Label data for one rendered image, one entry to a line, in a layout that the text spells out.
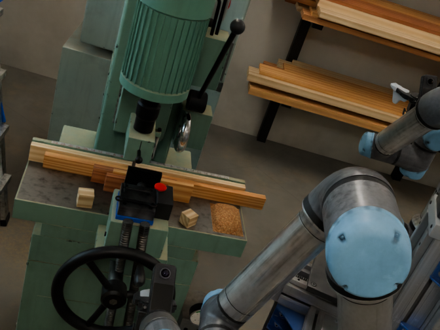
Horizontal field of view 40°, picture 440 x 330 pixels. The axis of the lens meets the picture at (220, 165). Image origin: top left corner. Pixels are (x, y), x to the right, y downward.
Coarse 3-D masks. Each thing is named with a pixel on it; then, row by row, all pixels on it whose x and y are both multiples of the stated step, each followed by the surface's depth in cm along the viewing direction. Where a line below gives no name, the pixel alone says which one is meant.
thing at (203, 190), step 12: (48, 156) 157; (60, 156) 158; (72, 156) 160; (60, 168) 160; (72, 168) 160; (84, 168) 160; (120, 168) 162; (180, 180) 166; (192, 192) 167; (204, 192) 168; (216, 192) 168; (228, 192) 168; (240, 192) 169; (252, 192) 171; (240, 204) 171; (252, 204) 171
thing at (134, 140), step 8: (128, 128) 158; (128, 136) 152; (136, 136) 153; (144, 136) 154; (152, 136) 155; (128, 144) 153; (136, 144) 153; (144, 144) 153; (152, 144) 153; (128, 152) 154; (136, 152) 154; (144, 152) 154; (152, 152) 154; (144, 160) 156
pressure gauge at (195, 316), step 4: (196, 304) 164; (200, 304) 163; (192, 308) 163; (196, 308) 162; (200, 308) 162; (192, 312) 162; (196, 312) 162; (192, 316) 163; (196, 316) 163; (192, 320) 164; (196, 320) 164; (196, 324) 165
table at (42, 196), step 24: (48, 168) 159; (24, 192) 148; (48, 192) 151; (72, 192) 154; (96, 192) 157; (24, 216) 148; (48, 216) 149; (72, 216) 149; (96, 216) 150; (240, 216) 167; (96, 240) 146; (168, 240) 156; (192, 240) 157; (216, 240) 157; (240, 240) 158
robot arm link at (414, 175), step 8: (416, 144) 176; (408, 152) 176; (416, 152) 176; (424, 152) 175; (432, 152) 175; (400, 160) 177; (408, 160) 177; (416, 160) 177; (424, 160) 176; (400, 168) 182; (408, 168) 179; (416, 168) 178; (424, 168) 178; (408, 176) 180; (416, 176) 179
